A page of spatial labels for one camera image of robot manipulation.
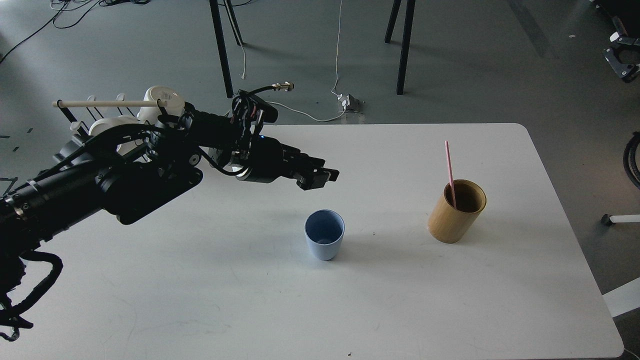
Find black table leg left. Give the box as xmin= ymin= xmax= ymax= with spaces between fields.
xmin=208 ymin=0 xmax=243 ymax=99

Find black table leg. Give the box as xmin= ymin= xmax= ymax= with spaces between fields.
xmin=208 ymin=0 xmax=243 ymax=99
xmin=384 ymin=0 xmax=417 ymax=96

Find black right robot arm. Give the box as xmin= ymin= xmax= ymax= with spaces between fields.
xmin=601 ymin=16 xmax=640 ymax=227

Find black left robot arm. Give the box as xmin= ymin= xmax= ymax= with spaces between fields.
xmin=0 ymin=82 xmax=339 ymax=342

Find white power adapter on floor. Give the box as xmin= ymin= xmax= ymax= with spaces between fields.
xmin=337 ymin=93 xmax=362 ymax=114

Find white mug on rack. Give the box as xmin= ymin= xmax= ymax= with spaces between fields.
xmin=136 ymin=85 xmax=185 ymax=125

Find blue cup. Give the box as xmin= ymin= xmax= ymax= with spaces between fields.
xmin=304 ymin=209 xmax=346 ymax=261

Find black cables on floor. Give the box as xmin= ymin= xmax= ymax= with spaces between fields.
xmin=0 ymin=0 xmax=151 ymax=65

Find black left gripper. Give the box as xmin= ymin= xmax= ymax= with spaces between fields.
xmin=235 ymin=136 xmax=340 ymax=191

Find black wire cup rack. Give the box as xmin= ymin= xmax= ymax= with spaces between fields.
xmin=52 ymin=92 xmax=167 ymax=137

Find bamboo cylindrical holder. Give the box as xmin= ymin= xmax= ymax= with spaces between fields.
xmin=427 ymin=179 xmax=487 ymax=244

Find black table leg right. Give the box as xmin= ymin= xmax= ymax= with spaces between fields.
xmin=384 ymin=0 xmax=417 ymax=96

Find white cable on floor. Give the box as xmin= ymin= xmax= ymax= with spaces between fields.
xmin=240 ymin=0 xmax=351 ymax=123

